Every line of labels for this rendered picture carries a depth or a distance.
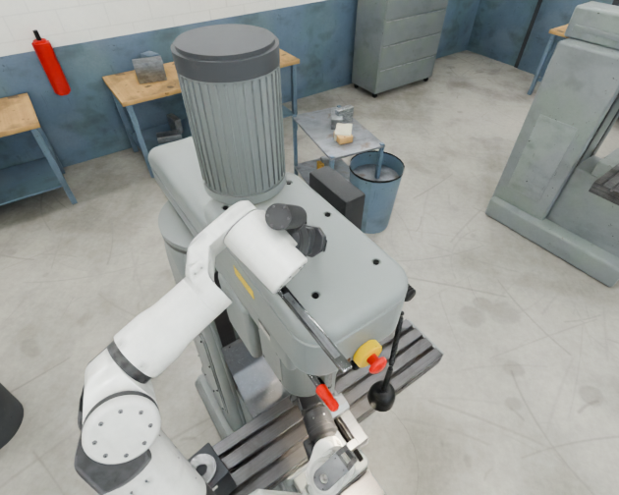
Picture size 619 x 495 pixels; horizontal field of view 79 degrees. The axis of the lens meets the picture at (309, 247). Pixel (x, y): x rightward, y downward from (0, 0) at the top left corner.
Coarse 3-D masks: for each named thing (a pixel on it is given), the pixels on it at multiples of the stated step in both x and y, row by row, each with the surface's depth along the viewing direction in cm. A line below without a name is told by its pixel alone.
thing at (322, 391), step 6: (312, 378) 77; (318, 384) 76; (324, 384) 75; (318, 390) 74; (324, 390) 74; (324, 396) 74; (330, 396) 74; (324, 402) 73; (330, 402) 73; (336, 402) 73; (330, 408) 72; (336, 408) 72
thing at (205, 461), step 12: (192, 456) 121; (204, 456) 120; (216, 456) 121; (204, 468) 118; (216, 468) 118; (204, 480) 115; (216, 480) 116; (228, 480) 122; (216, 492) 120; (228, 492) 128
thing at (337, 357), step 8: (280, 296) 68; (288, 296) 67; (288, 304) 66; (296, 304) 66; (296, 312) 65; (304, 312) 65; (304, 320) 64; (312, 320) 64; (312, 328) 62; (320, 328) 63; (312, 336) 62; (320, 336) 61; (320, 344) 60; (328, 344) 60; (328, 352) 60; (336, 352) 59; (336, 360) 58; (344, 360) 58; (344, 368) 58
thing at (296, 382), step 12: (264, 348) 107; (276, 360) 100; (276, 372) 107; (288, 372) 99; (300, 372) 98; (336, 372) 112; (288, 384) 104; (300, 384) 102; (312, 384) 106; (300, 396) 109
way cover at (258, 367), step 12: (228, 348) 153; (240, 348) 155; (228, 360) 154; (240, 360) 157; (252, 360) 160; (264, 360) 162; (240, 372) 158; (252, 372) 160; (264, 372) 162; (240, 384) 157; (252, 384) 159; (264, 384) 162; (276, 384) 163; (252, 396) 159; (264, 396) 160; (276, 396) 160; (252, 408) 156; (264, 408) 157
